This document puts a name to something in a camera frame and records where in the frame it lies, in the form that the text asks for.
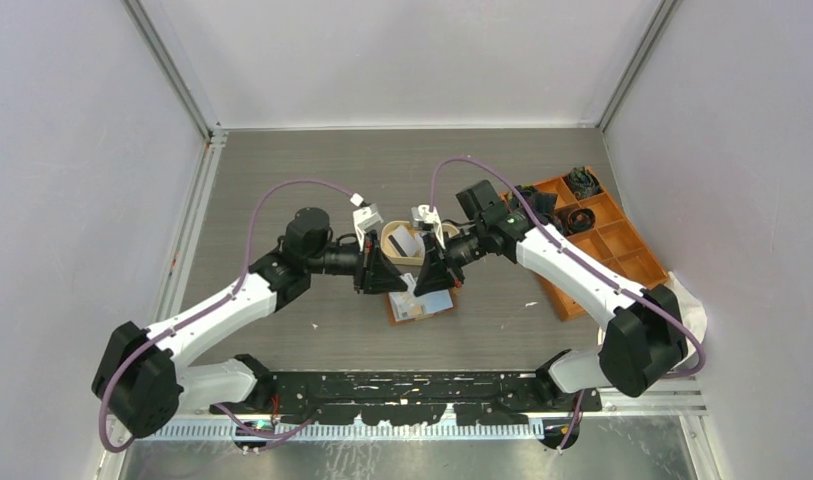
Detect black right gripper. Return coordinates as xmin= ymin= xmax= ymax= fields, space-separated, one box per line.
xmin=413 ymin=223 xmax=488 ymax=297

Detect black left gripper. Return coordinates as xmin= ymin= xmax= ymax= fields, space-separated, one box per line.
xmin=305 ymin=229 xmax=407 ymax=294

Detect brown leather card holder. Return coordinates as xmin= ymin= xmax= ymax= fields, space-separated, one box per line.
xmin=383 ymin=288 xmax=459 ymax=326

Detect cream oval tray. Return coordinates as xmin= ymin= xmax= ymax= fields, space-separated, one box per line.
xmin=380 ymin=220 xmax=428 ymax=266

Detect silver VIP card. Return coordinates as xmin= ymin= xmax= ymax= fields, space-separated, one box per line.
xmin=388 ymin=291 xmax=424 ymax=323

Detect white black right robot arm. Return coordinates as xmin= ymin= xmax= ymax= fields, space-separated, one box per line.
xmin=412 ymin=180 xmax=689 ymax=411

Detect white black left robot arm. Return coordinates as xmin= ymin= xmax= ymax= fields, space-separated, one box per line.
xmin=91 ymin=204 xmax=407 ymax=439

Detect white cards in tray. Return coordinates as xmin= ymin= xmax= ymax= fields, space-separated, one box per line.
xmin=388 ymin=228 xmax=424 ymax=258

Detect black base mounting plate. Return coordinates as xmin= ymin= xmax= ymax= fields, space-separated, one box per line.
xmin=223 ymin=371 xmax=578 ymax=426

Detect dark green item bundle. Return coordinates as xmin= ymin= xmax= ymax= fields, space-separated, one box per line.
xmin=564 ymin=166 xmax=602 ymax=200

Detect orange compartment organizer box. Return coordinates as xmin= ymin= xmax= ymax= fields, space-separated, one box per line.
xmin=517 ymin=173 xmax=667 ymax=289

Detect white bucket hat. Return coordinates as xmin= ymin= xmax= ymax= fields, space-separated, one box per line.
xmin=664 ymin=271 xmax=708 ymax=343

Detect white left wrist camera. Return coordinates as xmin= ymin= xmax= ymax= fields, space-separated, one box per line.
xmin=352 ymin=203 xmax=383 ymax=250

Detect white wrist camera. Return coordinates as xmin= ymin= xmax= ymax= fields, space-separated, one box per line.
xmin=410 ymin=204 xmax=446 ymax=249
xmin=352 ymin=203 xmax=383 ymax=250

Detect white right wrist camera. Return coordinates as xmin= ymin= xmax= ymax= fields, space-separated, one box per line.
xmin=410 ymin=204 xmax=446 ymax=249

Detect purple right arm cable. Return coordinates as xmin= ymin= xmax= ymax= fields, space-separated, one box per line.
xmin=429 ymin=155 xmax=708 ymax=380

